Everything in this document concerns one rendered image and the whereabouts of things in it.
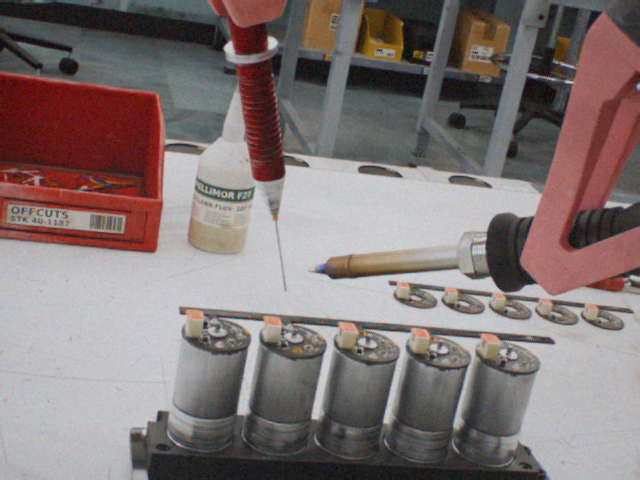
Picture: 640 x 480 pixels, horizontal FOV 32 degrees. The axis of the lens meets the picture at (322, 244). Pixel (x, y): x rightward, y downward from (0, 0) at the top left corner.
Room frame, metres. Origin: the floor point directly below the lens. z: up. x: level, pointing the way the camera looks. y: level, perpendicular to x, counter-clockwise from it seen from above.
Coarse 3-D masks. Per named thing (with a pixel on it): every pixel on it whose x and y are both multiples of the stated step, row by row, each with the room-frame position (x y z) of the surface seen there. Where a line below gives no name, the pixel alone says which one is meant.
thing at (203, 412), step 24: (216, 336) 0.35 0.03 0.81; (192, 360) 0.34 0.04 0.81; (216, 360) 0.34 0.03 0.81; (240, 360) 0.35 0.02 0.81; (192, 384) 0.34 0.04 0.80; (216, 384) 0.34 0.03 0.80; (240, 384) 0.35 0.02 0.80; (192, 408) 0.34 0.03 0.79; (216, 408) 0.34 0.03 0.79; (168, 432) 0.35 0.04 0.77; (192, 432) 0.34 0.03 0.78; (216, 432) 0.34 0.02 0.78
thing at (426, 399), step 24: (408, 360) 0.37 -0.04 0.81; (408, 384) 0.37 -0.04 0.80; (432, 384) 0.36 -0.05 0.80; (456, 384) 0.37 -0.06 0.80; (408, 408) 0.37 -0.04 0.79; (432, 408) 0.36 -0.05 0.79; (456, 408) 0.37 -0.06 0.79; (408, 432) 0.36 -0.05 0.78; (432, 432) 0.36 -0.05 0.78; (408, 456) 0.36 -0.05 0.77; (432, 456) 0.36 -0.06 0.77
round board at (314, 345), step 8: (296, 328) 0.37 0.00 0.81; (304, 328) 0.37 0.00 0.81; (304, 336) 0.36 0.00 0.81; (312, 336) 0.37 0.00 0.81; (320, 336) 0.37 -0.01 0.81; (264, 344) 0.35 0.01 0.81; (272, 344) 0.35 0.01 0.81; (280, 344) 0.35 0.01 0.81; (288, 344) 0.35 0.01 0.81; (304, 344) 0.36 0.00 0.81; (312, 344) 0.36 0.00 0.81; (320, 344) 0.36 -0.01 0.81; (280, 352) 0.35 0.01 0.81; (288, 352) 0.35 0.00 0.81; (296, 352) 0.35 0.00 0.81; (304, 352) 0.35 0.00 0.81; (312, 352) 0.35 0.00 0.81; (320, 352) 0.35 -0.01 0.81
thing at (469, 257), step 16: (464, 240) 0.32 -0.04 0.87; (480, 240) 0.32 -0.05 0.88; (336, 256) 0.35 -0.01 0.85; (352, 256) 0.34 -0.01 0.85; (368, 256) 0.34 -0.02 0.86; (384, 256) 0.34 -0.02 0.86; (400, 256) 0.33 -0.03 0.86; (416, 256) 0.33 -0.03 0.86; (432, 256) 0.33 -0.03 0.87; (448, 256) 0.32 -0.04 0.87; (464, 256) 0.32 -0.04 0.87; (480, 256) 0.32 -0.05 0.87; (336, 272) 0.34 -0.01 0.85; (352, 272) 0.34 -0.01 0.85; (368, 272) 0.34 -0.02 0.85; (384, 272) 0.34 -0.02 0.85; (400, 272) 0.33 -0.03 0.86; (416, 272) 0.33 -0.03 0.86; (464, 272) 0.32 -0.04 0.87; (480, 272) 0.32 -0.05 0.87
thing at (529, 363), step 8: (504, 344) 0.39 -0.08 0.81; (512, 344) 0.39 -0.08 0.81; (480, 352) 0.38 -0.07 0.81; (520, 352) 0.39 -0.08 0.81; (528, 352) 0.39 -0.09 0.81; (488, 360) 0.37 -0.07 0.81; (496, 360) 0.38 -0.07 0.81; (504, 360) 0.37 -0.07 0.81; (512, 360) 0.38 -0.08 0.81; (520, 360) 0.38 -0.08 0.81; (528, 360) 0.38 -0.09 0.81; (536, 360) 0.38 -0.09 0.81; (496, 368) 0.37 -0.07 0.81; (504, 368) 0.37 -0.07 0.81; (512, 368) 0.37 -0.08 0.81; (520, 368) 0.37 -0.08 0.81; (528, 368) 0.37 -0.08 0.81; (536, 368) 0.38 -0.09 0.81
